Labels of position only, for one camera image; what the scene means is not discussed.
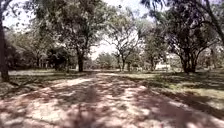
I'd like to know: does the thin bare-branched tree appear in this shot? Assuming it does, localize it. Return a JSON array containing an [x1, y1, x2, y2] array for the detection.
[[104, 9, 148, 72]]

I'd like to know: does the tall leafy tree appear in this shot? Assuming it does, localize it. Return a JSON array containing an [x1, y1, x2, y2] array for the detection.
[[26, 0, 114, 73]]

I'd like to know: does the red brick path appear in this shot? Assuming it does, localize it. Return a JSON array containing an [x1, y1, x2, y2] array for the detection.
[[0, 70, 224, 128]]

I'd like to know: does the large many-stemmed tree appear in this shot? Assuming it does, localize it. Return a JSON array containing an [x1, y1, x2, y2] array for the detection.
[[139, 0, 224, 75]]

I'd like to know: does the grass with fallen leaves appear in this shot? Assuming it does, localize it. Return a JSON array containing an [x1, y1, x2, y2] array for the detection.
[[123, 68, 224, 119]]

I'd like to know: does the dense group of trees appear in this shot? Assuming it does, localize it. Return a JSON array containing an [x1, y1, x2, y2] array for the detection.
[[4, 28, 78, 71]]

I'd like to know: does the shaded grass strip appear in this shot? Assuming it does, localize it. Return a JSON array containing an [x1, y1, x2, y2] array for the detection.
[[0, 68, 91, 99]]

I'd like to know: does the dark tree trunk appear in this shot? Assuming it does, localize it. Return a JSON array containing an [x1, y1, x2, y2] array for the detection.
[[0, 0, 21, 83]]

